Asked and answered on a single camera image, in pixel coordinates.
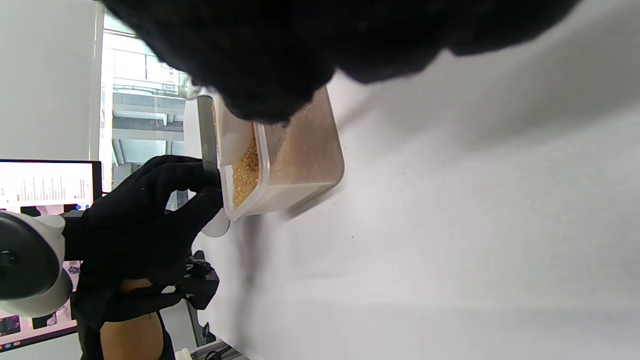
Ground person's right hand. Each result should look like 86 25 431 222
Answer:
100 0 583 125

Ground person's left hand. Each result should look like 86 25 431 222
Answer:
62 155 224 323

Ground white plastic coffee spoon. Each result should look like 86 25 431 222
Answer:
212 97 257 168

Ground brown sugar granules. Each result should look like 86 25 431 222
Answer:
230 90 345 208

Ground grey disposable spoon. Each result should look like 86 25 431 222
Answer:
196 95 221 188

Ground clear plastic sugar container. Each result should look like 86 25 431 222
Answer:
212 85 346 222

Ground person's left forearm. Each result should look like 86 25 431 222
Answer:
100 277 166 360

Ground computer monitor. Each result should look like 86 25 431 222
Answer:
0 159 103 351

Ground black white hand controller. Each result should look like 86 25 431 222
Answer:
0 210 74 318

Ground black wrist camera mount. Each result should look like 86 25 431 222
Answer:
177 250 221 311

